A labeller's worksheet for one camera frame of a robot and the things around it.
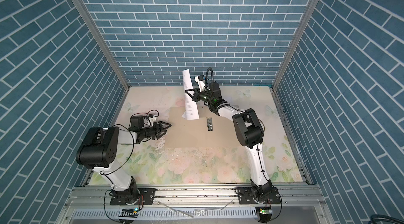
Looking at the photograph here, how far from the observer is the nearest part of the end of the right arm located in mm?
805

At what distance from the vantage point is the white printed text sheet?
35.7 inches

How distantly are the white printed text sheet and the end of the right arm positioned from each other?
0.01 meters
